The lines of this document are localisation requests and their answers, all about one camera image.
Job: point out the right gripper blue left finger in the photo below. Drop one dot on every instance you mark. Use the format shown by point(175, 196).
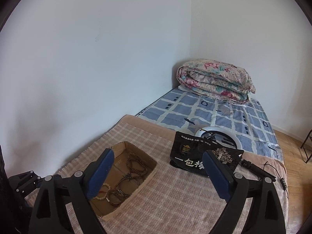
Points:
point(97, 172)

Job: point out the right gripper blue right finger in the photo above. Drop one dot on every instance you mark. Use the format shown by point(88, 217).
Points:
point(219, 175)

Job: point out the open cardboard box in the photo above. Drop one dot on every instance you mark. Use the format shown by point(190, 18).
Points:
point(132, 170)

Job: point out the black snack bag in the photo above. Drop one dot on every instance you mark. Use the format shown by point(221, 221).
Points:
point(187, 152)

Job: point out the blue checked bed sheet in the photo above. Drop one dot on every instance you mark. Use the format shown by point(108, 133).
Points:
point(187, 112)

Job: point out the black clothes rack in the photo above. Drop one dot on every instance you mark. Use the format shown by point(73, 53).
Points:
point(306, 147)

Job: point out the folded floral quilt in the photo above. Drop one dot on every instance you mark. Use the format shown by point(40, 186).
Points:
point(217, 80)

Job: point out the white ring light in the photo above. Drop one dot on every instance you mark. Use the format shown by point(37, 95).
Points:
point(220, 135)

